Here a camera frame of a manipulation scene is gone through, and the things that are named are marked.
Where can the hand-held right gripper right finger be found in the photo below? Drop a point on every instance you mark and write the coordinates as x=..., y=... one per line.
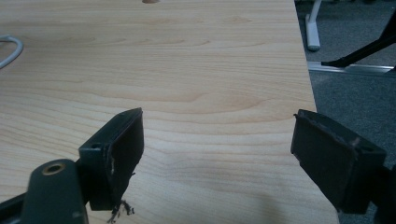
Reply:
x=327, y=155

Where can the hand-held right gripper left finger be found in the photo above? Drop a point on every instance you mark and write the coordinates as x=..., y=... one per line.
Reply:
x=121, y=155

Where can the black tripod stand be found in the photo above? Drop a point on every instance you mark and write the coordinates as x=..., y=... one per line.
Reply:
x=367, y=51

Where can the white metal table leg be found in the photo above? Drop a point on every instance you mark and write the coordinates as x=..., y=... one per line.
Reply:
x=312, y=31

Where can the aluminium floor frame rail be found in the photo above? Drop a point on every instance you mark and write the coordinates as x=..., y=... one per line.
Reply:
x=351, y=69

